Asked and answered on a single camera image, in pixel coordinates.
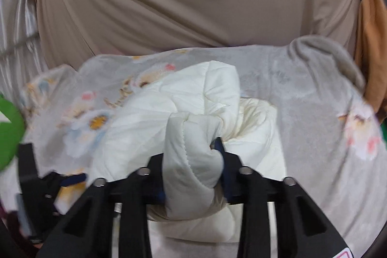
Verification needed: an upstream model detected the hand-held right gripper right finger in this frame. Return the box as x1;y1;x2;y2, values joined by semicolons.
212;138;353;258

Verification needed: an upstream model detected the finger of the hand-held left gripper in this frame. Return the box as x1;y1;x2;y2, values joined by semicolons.
45;172;88;208

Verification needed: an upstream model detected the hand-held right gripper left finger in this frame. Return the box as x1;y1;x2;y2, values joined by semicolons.
39;155;166;258

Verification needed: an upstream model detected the white quilted jacket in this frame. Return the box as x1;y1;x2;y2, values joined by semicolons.
89;61;288;243

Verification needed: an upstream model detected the green round object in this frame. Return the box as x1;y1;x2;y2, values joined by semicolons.
0;94;26;172

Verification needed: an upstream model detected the floral fleece blanket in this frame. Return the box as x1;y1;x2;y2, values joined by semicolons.
0;36;387;258

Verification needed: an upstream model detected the silver plastic curtain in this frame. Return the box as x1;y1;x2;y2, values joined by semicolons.
0;0;49;95

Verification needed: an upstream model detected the orange hanging garment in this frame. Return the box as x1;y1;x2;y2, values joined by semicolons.
354;0;387;123

